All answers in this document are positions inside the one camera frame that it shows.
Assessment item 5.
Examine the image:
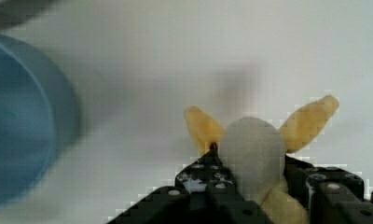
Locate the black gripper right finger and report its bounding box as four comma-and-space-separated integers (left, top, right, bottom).
284, 156, 373, 224

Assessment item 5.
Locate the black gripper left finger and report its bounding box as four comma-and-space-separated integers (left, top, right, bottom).
107, 143, 273, 224

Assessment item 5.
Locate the yellow plush peeled banana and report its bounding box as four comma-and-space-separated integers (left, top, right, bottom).
184, 95, 339, 224

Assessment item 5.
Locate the blue bowl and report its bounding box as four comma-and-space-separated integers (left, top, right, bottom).
0, 35, 79, 207

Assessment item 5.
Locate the grey round plate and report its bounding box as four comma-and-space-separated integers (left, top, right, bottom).
0, 0, 62, 31

